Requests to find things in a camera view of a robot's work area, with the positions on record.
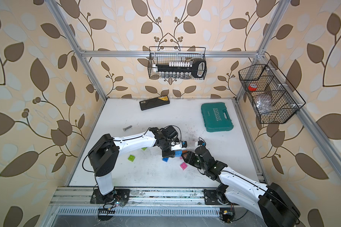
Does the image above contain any pink lego brick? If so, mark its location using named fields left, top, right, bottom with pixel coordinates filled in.
left=180, top=162, right=188, bottom=170

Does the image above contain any light blue long lego brick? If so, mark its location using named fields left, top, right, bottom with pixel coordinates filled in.
left=175, top=150, right=182, bottom=157

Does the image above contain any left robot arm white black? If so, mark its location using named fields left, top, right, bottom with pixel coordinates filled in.
left=86, top=125, right=187, bottom=196

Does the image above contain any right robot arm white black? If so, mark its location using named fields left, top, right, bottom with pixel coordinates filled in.
left=182, top=147, right=300, bottom=227

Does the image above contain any green lego brick lower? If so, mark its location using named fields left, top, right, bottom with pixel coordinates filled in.
left=128, top=155, right=135, bottom=162

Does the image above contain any black yellow tool case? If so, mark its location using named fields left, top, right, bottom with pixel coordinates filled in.
left=139, top=95, right=170, bottom=111

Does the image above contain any green plastic tool case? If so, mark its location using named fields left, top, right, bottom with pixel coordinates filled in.
left=201, top=102, right=234, bottom=132

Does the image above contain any black socket tool set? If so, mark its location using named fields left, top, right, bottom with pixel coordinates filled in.
left=148, top=60, right=207, bottom=79

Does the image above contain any clear plastic bag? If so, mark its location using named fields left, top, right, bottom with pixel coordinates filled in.
left=255, top=94, right=274, bottom=114

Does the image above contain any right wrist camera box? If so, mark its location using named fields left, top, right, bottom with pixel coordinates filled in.
left=195, top=140, right=208, bottom=156

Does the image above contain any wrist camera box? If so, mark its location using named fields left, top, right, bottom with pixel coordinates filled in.
left=195, top=140, right=208, bottom=156
left=171, top=141, right=188, bottom=150

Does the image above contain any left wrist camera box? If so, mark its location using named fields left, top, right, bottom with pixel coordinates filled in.
left=171, top=141, right=188, bottom=150

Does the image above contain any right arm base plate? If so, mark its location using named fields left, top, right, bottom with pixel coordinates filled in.
left=203, top=189, right=230, bottom=205

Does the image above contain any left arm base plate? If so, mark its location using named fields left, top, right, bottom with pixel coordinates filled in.
left=90, top=188, right=130, bottom=206

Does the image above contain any black wire basket centre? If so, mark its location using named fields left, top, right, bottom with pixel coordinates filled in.
left=147, top=46, right=207, bottom=80

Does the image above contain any black wire basket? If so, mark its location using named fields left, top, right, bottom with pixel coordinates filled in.
left=147, top=46, right=207, bottom=80
left=238, top=60, right=306, bottom=124

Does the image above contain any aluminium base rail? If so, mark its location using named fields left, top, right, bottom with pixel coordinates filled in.
left=50, top=187, right=225, bottom=207

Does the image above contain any black wire basket right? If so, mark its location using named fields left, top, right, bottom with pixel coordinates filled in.
left=238, top=60, right=306, bottom=124

